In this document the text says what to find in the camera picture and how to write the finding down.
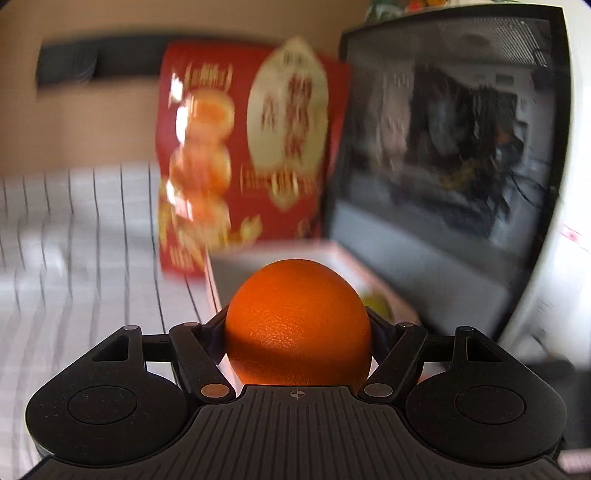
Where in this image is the green guava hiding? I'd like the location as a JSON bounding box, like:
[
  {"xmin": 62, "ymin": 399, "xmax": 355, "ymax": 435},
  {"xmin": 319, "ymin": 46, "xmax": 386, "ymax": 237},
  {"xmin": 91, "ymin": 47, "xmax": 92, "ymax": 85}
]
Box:
[{"xmin": 361, "ymin": 293, "xmax": 394, "ymax": 323}]

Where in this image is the mandarin orange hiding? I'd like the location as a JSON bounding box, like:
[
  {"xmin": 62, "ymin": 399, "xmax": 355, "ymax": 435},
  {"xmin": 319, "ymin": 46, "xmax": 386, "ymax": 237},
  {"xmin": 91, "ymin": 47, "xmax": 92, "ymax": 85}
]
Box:
[{"xmin": 225, "ymin": 259, "xmax": 372, "ymax": 390}]

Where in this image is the pink open gift box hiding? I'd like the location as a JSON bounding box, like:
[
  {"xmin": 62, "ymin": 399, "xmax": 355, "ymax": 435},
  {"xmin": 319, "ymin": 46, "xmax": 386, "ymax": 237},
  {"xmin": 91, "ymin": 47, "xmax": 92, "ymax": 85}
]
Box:
[{"xmin": 202, "ymin": 239, "xmax": 423, "ymax": 398}]

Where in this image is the black white grid tablecloth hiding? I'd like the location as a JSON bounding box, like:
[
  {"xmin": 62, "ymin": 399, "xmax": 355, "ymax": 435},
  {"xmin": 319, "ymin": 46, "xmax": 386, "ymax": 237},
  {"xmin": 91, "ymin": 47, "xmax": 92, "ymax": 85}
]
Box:
[{"xmin": 1, "ymin": 162, "xmax": 213, "ymax": 479}]

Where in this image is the red quail egg snack bag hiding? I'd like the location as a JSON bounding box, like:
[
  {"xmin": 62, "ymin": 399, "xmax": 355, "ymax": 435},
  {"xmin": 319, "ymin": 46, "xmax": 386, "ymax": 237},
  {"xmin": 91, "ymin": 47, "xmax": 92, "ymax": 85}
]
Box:
[{"xmin": 155, "ymin": 38, "xmax": 351, "ymax": 276}]

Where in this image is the black wall socket strip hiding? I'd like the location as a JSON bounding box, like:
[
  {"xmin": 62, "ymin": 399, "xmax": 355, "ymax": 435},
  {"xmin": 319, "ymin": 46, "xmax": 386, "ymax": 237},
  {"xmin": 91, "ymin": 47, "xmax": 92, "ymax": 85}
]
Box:
[{"xmin": 35, "ymin": 33, "xmax": 181, "ymax": 89}]

